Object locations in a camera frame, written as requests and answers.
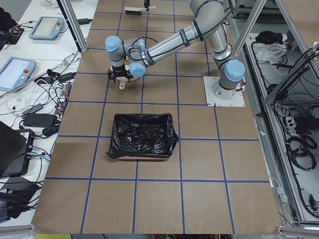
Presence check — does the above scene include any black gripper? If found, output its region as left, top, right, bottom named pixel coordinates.
left=144, top=0, right=150, bottom=10
left=108, top=70, right=132, bottom=82

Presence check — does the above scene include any beige plastic dustpan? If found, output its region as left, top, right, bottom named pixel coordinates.
left=115, top=77, right=139, bottom=90

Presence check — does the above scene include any white hand brush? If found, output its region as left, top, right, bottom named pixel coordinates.
left=125, top=5, right=157, bottom=15

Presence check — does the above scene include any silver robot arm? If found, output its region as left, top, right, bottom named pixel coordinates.
left=105, top=0, right=245, bottom=91

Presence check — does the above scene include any black bag lined bin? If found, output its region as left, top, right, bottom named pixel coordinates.
left=106, top=113, right=179, bottom=160

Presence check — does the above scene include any upper blue teach pendant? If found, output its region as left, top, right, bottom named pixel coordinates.
left=29, top=16, right=64, bottom=40

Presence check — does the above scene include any blue teach pendant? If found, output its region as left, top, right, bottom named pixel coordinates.
left=0, top=57, right=36, bottom=92
left=29, top=16, right=64, bottom=40

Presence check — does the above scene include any black power adapter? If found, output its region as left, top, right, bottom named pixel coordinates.
left=23, top=114, right=58, bottom=127

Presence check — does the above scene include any lower blue teach pendant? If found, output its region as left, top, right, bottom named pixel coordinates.
left=0, top=57, right=36, bottom=92

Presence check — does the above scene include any black laptop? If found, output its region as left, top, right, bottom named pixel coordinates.
left=0, top=122, right=34, bottom=178

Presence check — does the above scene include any white crumpled cloth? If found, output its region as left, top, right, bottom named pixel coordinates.
left=256, top=43, right=287, bottom=64

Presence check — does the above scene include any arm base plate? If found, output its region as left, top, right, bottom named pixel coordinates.
left=203, top=76, right=245, bottom=108

